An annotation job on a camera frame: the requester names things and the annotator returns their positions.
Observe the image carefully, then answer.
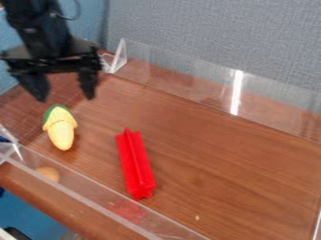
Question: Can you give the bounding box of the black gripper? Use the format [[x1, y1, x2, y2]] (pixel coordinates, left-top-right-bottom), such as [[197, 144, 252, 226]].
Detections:
[[0, 8, 102, 102]]

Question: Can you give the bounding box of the yellow green toy corn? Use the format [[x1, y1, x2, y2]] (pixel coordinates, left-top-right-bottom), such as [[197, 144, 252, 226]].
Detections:
[[43, 105, 78, 151]]

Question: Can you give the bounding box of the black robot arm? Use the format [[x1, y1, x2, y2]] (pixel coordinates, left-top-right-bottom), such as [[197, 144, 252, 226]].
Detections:
[[0, 0, 102, 102]]

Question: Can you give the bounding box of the red star-shaped plastic bar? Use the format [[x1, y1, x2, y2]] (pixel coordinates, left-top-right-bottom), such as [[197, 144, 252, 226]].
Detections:
[[115, 128, 157, 201]]

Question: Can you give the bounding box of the clear acrylic corner bracket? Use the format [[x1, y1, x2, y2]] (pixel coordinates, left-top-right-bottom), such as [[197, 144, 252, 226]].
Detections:
[[99, 38, 129, 74]]

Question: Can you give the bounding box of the black cable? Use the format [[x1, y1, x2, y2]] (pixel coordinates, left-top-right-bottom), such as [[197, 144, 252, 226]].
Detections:
[[55, 0, 82, 22]]

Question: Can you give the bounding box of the clear acrylic left bracket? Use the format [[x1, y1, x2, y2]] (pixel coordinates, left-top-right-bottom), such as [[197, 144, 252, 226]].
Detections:
[[0, 124, 26, 165]]

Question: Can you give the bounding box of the clear acrylic front wall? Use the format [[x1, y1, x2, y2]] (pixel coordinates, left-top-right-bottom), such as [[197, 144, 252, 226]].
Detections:
[[7, 145, 210, 240]]

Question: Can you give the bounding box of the clear acrylic wall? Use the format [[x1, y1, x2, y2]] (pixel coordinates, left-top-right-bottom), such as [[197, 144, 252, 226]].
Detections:
[[117, 39, 321, 143], [7, 145, 210, 240]]

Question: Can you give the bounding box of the clear acrylic back wall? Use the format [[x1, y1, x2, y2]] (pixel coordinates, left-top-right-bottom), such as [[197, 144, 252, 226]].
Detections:
[[117, 39, 321, 143]]

